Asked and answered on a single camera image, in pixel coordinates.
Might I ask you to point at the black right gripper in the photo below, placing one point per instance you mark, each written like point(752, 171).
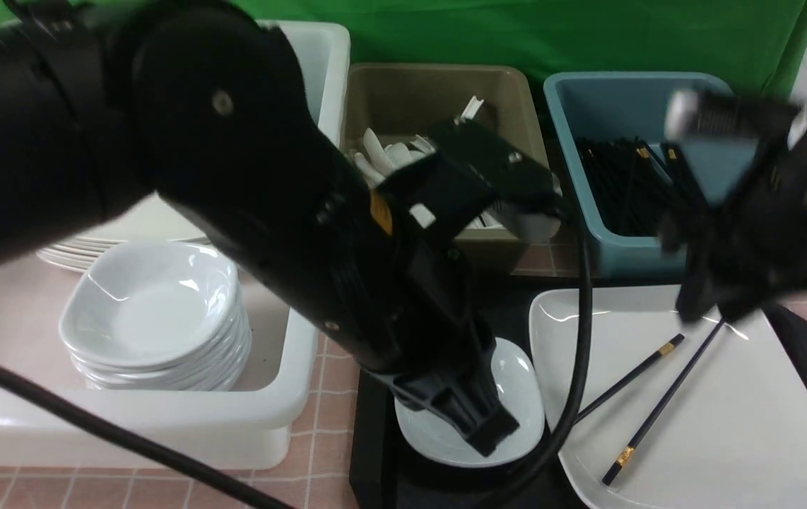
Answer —
point(748, 250)

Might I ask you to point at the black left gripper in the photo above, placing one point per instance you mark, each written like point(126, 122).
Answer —
point(359, 266)

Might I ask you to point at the small white square bowl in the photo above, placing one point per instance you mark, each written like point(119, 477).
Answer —
point(517, 387)

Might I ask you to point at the black chopstick gold band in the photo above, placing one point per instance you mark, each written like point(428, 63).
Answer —
point(625, 380)
point(624, 457)

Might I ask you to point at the large white rice plate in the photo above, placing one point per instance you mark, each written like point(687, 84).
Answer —
point(733, 436)

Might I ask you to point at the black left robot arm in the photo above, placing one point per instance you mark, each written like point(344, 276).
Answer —
point(101, 106)

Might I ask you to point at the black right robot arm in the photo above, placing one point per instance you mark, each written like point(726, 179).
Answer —
point(750, 249)

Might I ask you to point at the pink checkered tablecloth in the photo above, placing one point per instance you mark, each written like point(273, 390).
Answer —
point(314, 473)

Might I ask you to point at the black serving tray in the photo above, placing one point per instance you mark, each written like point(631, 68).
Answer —
point(385, 472)

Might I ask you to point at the pile of black chopsticks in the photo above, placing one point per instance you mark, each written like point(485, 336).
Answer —
point(635, 184)

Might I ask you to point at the green backdrop cloth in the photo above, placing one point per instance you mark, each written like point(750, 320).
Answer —
point(752, 45)

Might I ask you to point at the pile of white spoons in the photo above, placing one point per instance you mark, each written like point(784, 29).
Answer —
point(376, 161)

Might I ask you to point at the blue plastic bin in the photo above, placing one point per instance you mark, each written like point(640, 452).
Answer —
point(606, 106)

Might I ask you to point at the olive plastic bin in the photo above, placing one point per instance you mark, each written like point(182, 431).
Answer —
point(399, 101)

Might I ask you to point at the stack of white bowls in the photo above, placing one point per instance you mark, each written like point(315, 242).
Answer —
point(158, 316)

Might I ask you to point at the stack of white square plates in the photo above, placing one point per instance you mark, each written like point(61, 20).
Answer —
point(151, 220)

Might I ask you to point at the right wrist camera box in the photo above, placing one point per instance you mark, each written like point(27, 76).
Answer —
point(709, 115)

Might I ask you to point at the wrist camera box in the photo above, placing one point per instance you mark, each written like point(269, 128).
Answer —
point(474, 171)
point(709, 115)

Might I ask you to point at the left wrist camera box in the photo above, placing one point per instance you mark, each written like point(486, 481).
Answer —
point(474, 171)

